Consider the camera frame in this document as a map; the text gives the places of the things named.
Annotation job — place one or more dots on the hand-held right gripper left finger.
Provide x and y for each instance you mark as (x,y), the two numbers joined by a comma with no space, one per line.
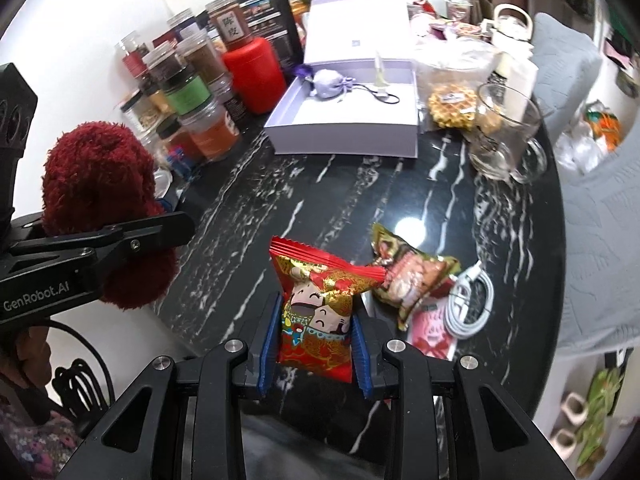
(267,360)

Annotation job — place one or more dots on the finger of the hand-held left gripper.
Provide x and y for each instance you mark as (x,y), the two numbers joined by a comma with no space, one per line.
(125,240)
(17,150)

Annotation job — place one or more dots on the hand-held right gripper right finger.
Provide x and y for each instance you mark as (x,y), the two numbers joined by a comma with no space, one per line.
(361,360)

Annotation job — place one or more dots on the red snack packet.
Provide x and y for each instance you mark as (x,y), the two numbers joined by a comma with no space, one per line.
(315,320)

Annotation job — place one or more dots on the dark red fluffy plush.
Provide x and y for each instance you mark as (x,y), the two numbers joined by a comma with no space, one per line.
(95,175)

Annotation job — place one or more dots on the pink rose packet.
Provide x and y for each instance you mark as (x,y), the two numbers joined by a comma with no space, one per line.
(430,335)

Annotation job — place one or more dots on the lavender gift box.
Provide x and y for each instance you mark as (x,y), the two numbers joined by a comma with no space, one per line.
(340,140)

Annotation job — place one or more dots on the purple sachet pouch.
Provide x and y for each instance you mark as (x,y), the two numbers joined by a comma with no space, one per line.
(327,84)

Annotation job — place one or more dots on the person's left hand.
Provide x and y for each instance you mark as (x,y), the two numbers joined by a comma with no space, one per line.
(20,360)

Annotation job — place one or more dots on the green gold snack packet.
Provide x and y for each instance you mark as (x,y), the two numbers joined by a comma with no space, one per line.
(415,280)

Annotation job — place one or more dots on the group of spice jars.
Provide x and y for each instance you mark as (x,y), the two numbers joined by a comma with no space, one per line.
(195,90)

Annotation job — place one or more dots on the red canister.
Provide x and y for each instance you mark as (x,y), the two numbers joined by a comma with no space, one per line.
(252,75)

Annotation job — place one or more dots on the pink fluffy slipper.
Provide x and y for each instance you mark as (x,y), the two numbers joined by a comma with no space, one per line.
(572,407)
(562,440)

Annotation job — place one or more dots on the green slipper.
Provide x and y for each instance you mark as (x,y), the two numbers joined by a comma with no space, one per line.
(592,435)
(605,390)

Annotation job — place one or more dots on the clear glass mug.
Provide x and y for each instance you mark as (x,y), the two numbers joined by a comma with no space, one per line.
(500,155)

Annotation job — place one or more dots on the black printed box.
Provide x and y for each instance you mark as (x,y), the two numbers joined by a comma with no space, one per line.
(270,15)

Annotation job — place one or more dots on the clear bag of waffles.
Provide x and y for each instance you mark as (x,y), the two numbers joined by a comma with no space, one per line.
(452,105)

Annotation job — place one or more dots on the chair with leaf-pattern grey cover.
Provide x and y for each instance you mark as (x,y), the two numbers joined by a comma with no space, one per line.
(610,240)

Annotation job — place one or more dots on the plastic bag with orange contents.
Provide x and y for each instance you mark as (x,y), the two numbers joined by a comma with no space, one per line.
(590,145)

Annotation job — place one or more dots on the white cylinder tube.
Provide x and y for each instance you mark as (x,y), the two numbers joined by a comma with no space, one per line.
(520,77)

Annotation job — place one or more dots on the pile of assorted snack bags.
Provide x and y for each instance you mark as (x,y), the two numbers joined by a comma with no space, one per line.
(450,27)

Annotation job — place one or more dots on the chair with plain grey cover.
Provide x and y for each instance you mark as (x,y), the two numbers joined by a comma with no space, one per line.
(565,60)

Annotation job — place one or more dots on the cream white kettle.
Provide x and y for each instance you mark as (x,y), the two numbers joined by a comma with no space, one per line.
(510,25)

